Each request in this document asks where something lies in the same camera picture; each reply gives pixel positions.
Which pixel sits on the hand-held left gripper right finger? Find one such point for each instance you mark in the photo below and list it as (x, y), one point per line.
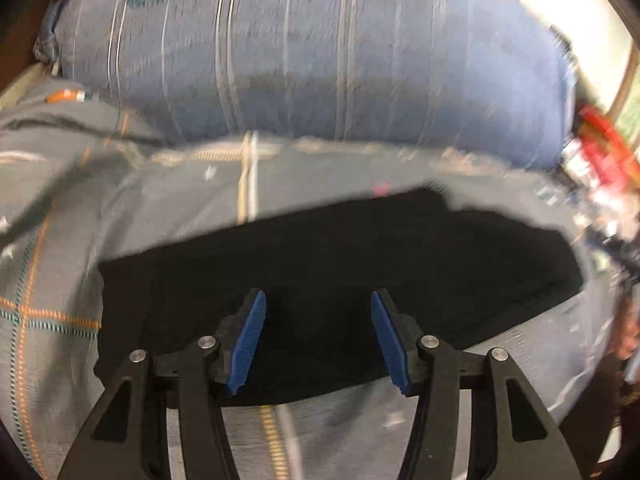
(389, 340)

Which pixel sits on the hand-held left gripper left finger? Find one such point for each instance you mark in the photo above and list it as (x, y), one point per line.
(250, 340)

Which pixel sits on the black pants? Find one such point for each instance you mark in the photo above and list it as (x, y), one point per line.
(325, 260)

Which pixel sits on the grey patterned bed sheet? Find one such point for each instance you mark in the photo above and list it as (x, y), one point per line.
(75, 235)

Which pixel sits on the blue plaid pillow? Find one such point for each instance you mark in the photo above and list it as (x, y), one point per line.
(300, 60)

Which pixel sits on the red packets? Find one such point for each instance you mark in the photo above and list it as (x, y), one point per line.
(602, 140)

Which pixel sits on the wooden window frame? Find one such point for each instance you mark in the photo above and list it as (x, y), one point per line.
(622, 95)

